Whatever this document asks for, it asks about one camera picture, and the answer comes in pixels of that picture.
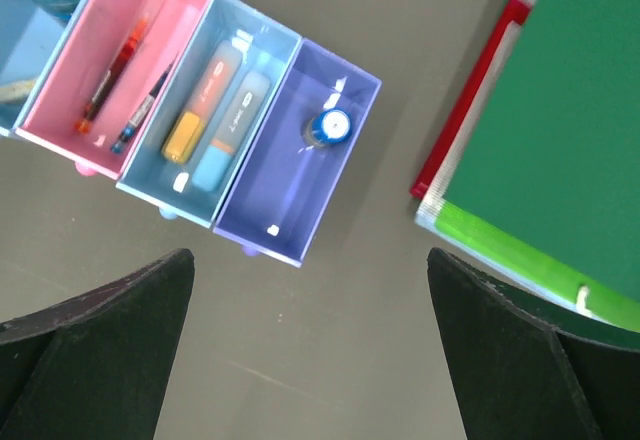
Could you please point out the light green folder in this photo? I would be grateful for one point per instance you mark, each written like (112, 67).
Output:
(527, 266)

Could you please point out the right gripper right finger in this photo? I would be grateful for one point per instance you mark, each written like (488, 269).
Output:
(525, 368)

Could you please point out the pink plastic tray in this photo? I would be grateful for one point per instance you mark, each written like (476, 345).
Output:
(98, 31)

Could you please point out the blue cap bottle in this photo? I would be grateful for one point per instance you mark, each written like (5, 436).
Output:
(329, 128)

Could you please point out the red pen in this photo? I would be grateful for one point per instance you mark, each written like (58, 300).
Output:
(135, 36)

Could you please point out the light blue tray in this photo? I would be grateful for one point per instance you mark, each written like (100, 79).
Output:
(268, 48)
(31, 41)

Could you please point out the dark green binder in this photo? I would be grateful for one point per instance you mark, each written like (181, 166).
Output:
(554, 159)

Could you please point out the purple plastic tray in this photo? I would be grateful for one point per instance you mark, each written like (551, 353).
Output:
(284, 185)

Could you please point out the blue pen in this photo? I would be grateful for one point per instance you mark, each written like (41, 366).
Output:
(142, 110)

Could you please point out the red folder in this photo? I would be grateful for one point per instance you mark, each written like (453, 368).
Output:
(515, 12)

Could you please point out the small grey eraser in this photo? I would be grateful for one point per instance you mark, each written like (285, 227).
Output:
(17, 91)

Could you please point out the blue grey eraser stick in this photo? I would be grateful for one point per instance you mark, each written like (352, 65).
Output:
(231, 131)

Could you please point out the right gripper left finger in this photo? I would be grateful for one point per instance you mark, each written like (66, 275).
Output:
(97, 365)

